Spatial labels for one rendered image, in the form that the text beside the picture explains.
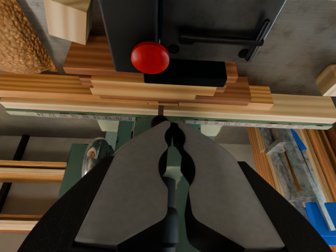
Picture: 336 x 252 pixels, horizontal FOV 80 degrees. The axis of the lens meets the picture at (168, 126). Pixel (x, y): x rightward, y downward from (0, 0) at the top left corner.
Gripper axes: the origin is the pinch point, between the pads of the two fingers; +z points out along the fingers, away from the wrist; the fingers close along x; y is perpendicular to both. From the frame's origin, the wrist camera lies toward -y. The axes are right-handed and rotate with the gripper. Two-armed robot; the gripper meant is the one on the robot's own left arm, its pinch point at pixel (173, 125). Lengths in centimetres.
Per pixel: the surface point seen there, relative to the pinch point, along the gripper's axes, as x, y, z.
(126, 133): -9.4, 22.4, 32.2
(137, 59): -2.8, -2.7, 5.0
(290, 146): 58, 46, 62
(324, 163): 99, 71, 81
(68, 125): -111, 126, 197
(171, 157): 0.7, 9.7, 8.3
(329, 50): 23.2, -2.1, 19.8
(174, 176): 1.4, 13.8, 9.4
